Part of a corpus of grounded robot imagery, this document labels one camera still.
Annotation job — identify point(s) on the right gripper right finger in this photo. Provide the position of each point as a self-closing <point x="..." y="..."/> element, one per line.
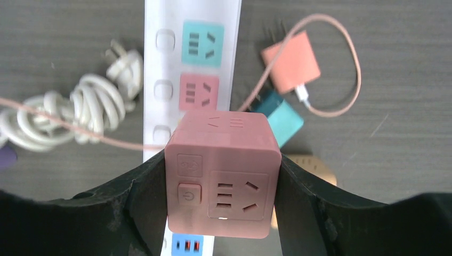
<point x="315" y="217"/>

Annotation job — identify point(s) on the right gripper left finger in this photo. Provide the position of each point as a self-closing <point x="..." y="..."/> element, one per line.
<point x="124" y="216"/>

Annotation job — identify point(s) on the tan dragon cube socket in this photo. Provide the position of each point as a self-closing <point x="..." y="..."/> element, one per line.
<point x="315" y="166"/>

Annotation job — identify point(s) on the pink cube socket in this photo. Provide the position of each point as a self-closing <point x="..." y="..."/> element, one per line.
<point x="222" y="171"/>

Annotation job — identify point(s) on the purple power strip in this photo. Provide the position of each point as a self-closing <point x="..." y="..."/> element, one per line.
<point x="8" y="157"/>

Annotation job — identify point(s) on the teal charger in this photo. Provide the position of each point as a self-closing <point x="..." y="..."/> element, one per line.
<point x="284" y="121"/>

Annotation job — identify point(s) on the salmon pink charger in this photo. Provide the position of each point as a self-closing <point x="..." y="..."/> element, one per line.
<point x="296" y="66"/>

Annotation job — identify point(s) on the long white colourful power strip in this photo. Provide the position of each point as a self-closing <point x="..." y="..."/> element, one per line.
<point x="189" y="59"/>

